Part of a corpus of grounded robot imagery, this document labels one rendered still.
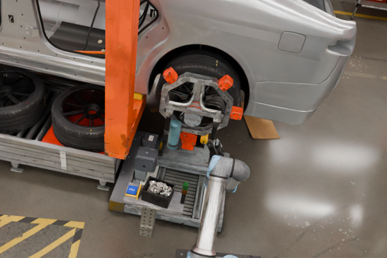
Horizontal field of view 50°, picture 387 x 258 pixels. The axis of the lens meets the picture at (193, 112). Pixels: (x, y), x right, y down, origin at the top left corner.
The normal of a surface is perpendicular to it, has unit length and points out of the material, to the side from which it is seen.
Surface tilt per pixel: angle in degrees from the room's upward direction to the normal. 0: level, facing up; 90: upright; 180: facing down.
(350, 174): 0
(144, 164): 90
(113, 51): 90
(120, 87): 90
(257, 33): 90
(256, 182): 0
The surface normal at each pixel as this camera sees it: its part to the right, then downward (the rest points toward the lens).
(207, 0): -0.11, 0.47
